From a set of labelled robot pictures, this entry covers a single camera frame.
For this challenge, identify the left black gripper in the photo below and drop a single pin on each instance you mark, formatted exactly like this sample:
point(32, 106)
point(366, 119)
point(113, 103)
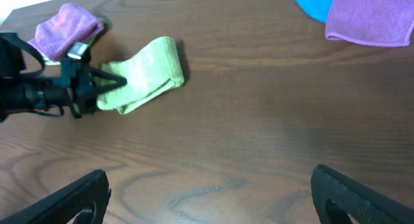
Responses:
point(81, 84)

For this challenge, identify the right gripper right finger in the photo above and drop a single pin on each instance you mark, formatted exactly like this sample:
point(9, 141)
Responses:
point(339, 199)

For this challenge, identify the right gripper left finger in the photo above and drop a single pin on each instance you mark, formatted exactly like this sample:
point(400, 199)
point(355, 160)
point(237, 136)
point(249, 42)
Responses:
point(83, 201)

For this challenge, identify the light green microfiber cloth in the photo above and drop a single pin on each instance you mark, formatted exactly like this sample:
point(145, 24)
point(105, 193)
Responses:
point(154, 70)

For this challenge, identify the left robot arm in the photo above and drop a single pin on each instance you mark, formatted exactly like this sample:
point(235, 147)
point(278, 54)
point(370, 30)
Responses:
point(25, 89)

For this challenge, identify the folded purple cloth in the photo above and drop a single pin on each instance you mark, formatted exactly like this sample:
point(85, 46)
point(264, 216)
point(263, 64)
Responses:
point(57, 35)

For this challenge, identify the crumpled purple cloth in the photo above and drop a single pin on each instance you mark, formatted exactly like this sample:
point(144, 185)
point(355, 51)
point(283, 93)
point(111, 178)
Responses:
point(378, 23)

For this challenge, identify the crumpled blue cloth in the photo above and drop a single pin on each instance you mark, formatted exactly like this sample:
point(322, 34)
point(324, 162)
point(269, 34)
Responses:
point(317, 9)

